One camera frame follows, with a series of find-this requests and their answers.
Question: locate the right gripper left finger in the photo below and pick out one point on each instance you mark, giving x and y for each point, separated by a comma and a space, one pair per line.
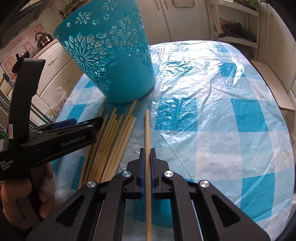
135, 188

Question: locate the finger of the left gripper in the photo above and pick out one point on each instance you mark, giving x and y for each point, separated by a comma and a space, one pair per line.
52, 126
96, 122

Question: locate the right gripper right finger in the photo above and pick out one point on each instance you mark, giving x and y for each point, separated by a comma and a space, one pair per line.
160, 189

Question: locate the bamboo chopstick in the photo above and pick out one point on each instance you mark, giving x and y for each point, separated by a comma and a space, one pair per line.
119, 138
121, 149
89, 156
106, 147
148, 206
108, 122

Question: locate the white lower kitchen cabinets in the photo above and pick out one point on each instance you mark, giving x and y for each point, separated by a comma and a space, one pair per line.
60, 70

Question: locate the person's left hand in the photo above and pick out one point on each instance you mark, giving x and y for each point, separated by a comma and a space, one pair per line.
14, 190

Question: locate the bamboo chopstick in pile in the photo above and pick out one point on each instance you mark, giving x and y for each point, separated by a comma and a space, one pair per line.
121, 149
119, 138
89, 156
108, 122
106, 147

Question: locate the teal perforated plastic basket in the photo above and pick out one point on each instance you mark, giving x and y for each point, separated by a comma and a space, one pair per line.
107, 40

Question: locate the metal kettle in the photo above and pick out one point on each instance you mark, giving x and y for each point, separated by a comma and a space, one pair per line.
43, 39

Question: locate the blue white checkered tablecloth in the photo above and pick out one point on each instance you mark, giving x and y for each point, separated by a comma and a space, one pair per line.
213, 117

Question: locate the wooden stool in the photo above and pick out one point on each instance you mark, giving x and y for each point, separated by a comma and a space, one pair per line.
277, 89

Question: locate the white storage shelf rack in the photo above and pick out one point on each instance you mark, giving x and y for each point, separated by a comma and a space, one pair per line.
222, 12

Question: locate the black wok on shelf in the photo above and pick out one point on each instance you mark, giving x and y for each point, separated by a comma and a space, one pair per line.
237, 31

